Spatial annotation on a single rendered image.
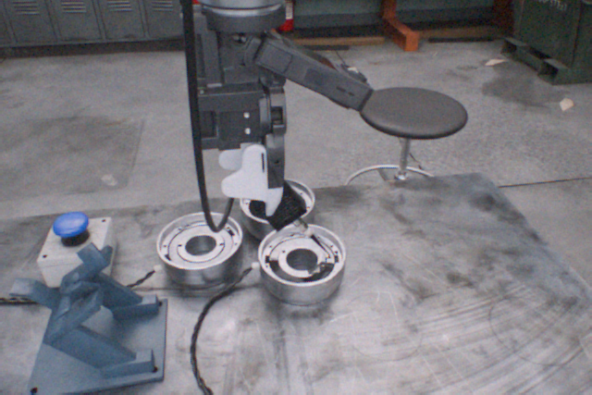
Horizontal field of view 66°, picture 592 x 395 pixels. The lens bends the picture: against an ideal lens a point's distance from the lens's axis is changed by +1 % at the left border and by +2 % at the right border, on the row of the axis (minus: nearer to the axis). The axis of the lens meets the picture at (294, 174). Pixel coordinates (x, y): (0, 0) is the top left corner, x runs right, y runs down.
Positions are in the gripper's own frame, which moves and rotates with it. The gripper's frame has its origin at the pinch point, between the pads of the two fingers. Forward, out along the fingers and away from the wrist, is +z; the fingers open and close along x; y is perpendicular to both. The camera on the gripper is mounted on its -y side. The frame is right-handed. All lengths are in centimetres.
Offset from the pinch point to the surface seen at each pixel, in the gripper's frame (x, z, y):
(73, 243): -6.0, 8.3, 23.6
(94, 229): -8.7, 8.7, 21.7
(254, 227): -7.5, 10.5, 1.7
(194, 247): -6.8, 12.1, 9.7
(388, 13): -351, 78, -154
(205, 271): 0.1, 9.8, 8.2
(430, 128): -65, 31, -54
